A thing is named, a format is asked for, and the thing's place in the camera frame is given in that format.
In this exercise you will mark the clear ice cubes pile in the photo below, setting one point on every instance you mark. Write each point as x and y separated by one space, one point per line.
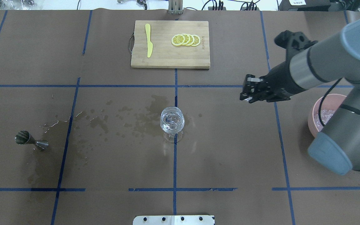
323 117

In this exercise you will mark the lemon slice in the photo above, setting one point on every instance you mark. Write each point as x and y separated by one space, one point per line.
196 41
187 39
178 40
191 40

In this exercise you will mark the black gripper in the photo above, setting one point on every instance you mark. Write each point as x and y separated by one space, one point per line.
280 78

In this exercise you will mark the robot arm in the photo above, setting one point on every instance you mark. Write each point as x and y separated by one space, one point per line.
309 64

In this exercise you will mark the white pedestal base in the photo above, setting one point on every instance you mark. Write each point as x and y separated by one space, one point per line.
174 220

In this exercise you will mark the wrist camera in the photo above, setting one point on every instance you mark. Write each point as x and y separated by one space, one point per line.
293 42

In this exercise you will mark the yellow plastic knife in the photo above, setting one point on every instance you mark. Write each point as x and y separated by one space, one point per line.
148 40

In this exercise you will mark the pink bowl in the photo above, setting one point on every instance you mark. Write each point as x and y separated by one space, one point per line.
329 107

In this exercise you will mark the bamboo cutting board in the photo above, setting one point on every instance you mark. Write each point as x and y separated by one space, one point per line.
166 55

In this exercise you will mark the clear wine glass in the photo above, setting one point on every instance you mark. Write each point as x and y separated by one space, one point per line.
172 123

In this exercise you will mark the aluminium frame post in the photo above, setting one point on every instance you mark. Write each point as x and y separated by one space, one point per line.
175 7

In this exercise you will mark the steel double jigger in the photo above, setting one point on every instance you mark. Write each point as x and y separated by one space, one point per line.
24 137

